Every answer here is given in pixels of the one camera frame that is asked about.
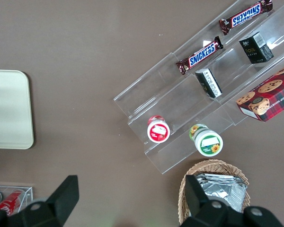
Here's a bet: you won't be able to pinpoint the light tan wicker basket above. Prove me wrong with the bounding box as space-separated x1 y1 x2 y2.
178 159 251 225

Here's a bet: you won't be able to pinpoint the cream plastic tray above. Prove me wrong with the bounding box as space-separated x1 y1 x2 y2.
0 70 35 149

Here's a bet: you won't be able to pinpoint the red lid yogurt cup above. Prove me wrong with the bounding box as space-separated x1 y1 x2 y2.
146 115 170 144

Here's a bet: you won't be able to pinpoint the clear acrylic bottle rack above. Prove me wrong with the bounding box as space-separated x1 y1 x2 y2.
0 186 34 217

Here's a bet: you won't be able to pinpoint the clear acrylic stepped display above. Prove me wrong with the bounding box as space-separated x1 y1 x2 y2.
113 0 284 175

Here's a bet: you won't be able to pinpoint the green lid yogurt cup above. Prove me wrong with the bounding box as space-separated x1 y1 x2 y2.
188 124 223 157

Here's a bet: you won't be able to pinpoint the small black carton box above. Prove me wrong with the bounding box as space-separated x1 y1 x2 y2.
238 32 275 64
195 68 223 99

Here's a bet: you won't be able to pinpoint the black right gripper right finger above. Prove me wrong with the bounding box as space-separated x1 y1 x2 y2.
179 174 242 227

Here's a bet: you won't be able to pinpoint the Snickers chocolate bar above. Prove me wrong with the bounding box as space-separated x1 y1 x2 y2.
175 35 224 76
218 0 274 36

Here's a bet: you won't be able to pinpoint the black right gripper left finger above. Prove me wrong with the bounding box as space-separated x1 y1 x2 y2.
11 175 80 227

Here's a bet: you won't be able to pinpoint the red tartan cookie box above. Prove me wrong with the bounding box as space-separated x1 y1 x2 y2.
236 61 284 123

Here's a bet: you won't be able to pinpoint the silver foil packets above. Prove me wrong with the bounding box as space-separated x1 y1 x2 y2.
195 173 249 213

